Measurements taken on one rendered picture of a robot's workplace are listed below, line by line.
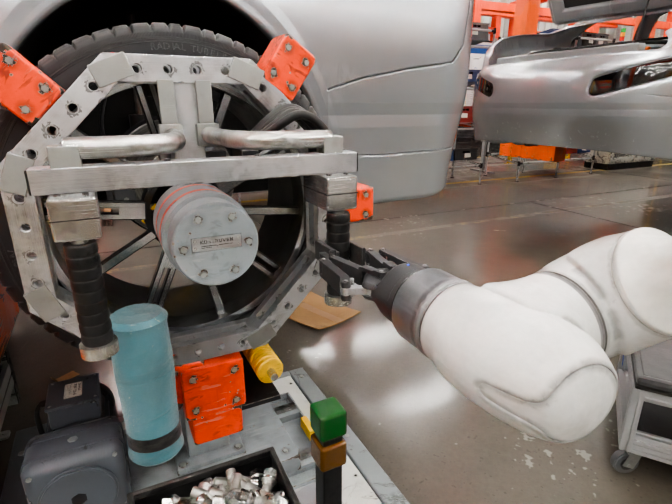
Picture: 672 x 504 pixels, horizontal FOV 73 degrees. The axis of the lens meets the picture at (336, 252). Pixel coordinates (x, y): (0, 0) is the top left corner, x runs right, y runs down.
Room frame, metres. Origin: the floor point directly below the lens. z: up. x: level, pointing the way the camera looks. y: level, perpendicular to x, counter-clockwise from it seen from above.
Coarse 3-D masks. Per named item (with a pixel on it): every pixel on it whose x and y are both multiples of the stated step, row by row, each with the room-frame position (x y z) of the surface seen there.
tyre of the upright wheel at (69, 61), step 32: (96, 32) 0.80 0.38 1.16; (128, 32) 0.81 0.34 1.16; (160, 32) 0.83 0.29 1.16; (192, 32) 0.86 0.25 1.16; (64, 64) 0.76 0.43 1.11; (256, 64) 0.91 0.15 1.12; (0, 128) 0.72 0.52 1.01; (0, 160) 0.71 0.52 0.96; (0, 192) 0.71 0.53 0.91; (0, 224) 0.70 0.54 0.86; (0, 256) 0.70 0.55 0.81; (64, 288) 0.74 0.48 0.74
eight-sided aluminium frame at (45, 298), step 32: (96, 64) 0.71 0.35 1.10; (128, 64) 0.73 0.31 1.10; (160, 64) 0.75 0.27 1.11; (192, 64) 0.77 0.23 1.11; (224, 64) 0.79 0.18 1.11; (64, 96) 0.69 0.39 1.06; (96, 96) 0.71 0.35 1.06; (256, 96) 0.82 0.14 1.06; (32, 128) 0.67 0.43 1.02; (64, 128) 0.68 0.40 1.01; (288, 128) 0.84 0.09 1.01; (32, 160) 0.66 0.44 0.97; (32, 224) 0.66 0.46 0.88; (320, 224) 0.87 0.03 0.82; (32, 256) 0.69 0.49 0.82; (32, 288) 0.65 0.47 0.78; (288, 288) 0.85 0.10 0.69; (64, 320) 0.66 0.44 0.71; (256, 320) 0.83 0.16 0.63; (192, 352) 0.75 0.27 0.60; (224, 352) 0.78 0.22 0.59
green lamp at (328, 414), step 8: (328, 400) 0.53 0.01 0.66; (336, 400) 0.53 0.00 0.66; (312, 408) 0.51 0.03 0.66; (320, 408) 0.51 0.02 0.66; (328, 408) 0.51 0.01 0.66; (336, 408) 0.51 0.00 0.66; (344, 408) 0.51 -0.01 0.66; (312, 416) 0.51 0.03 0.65; (320, 416) 0.49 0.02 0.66; (328, 416) 0.49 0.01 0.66; (336, 416) 0.50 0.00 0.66; (344, 416) 0.50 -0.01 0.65; (312, 424) 0.51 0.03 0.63; (320, 424) 0.49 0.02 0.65; (328, 424) 0.49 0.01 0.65; (336, 424) 0.50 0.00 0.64; (344, 424) 0.50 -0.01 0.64; (320, 432) 0.49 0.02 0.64; (328, 432) 0.49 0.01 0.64; (336, 432) 0.50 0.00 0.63; (344, 432) 0.50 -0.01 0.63; (320, 440) 0.49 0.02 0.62; (328, 440) 0.49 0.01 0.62
